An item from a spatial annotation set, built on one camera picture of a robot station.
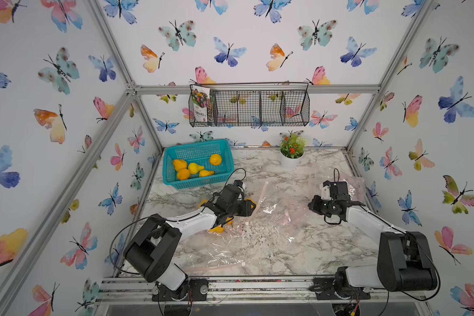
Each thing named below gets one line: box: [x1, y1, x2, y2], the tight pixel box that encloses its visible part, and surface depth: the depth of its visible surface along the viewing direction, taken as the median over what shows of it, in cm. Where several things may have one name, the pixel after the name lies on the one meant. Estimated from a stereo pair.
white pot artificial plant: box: [279, 132, 307, 171], surface depth 104 cm
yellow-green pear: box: [188, 162, 205, 175], surface depth 108 cm
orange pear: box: [173, 159, 188, 172], surface depth 109 cm
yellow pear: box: [177, 168, 191, 181], surface depth 105 cm
